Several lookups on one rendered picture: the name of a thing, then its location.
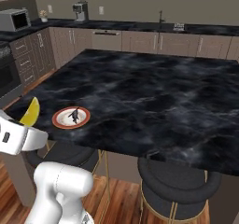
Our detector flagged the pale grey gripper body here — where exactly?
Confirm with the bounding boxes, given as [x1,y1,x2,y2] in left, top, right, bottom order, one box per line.
[20,124,49,152]

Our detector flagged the yellow lemon wedge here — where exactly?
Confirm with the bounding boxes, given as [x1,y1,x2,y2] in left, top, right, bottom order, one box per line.
[19,96,41,128]

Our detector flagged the red-rimmed white plate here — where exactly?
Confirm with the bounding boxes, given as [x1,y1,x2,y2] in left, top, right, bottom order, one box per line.
[51,105,91,131]

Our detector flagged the dark grey fish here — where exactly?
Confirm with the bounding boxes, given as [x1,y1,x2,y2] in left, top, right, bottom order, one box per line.
[67,107,80,125]

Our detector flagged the black stool with gold legs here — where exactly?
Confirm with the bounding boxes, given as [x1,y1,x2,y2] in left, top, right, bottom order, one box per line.
[137,156,223,224]
[24,139,112,224]

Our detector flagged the black oven with hob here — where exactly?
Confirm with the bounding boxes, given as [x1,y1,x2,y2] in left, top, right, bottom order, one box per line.
[0,40,25,109]

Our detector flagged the brown drawer cupboard run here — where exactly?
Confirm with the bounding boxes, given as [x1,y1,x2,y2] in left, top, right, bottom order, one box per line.
[8,27,58,89]

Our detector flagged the beige two-door cupboard run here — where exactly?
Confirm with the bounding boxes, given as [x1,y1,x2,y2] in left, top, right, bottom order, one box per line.
[49,26,93,69]

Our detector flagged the beige dishwasher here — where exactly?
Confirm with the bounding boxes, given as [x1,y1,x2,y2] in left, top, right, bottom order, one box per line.
[91,28,123,52]

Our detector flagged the grey microwave oven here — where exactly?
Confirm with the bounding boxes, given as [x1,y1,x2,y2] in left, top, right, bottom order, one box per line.
[0,8,33,33]

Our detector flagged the small white potted plant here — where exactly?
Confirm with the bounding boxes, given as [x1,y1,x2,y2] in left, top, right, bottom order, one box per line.
[38,9,49,23]

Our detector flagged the silver coffee machine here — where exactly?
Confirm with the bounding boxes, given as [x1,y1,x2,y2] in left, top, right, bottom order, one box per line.
[72,0,90,22]

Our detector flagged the black sink tap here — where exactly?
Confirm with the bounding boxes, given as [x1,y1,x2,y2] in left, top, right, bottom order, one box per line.
[157,9,166,33]

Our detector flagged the long beige cupboard run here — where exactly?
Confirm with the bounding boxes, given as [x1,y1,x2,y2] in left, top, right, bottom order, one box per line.
[120,30,239,63]

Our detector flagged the steel sink basin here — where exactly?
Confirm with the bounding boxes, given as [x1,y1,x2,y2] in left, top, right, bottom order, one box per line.
[172,22,187,33]

